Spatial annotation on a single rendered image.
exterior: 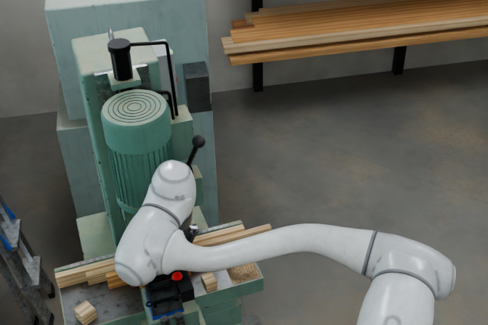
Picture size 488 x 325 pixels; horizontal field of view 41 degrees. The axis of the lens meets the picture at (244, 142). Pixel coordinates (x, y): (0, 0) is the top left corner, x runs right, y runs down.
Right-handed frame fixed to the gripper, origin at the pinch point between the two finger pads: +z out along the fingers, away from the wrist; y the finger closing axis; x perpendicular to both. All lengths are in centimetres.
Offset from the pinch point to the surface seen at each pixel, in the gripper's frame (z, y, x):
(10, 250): 81, 53, -64
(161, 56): -24, -10, -53
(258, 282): 21.9, -25.1, 4.5
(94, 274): 21.0, 22.2, -12.1
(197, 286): 21.5, -6.7, 0.7
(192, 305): 12.9, -2.4, 9.6
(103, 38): -25, 5, -63
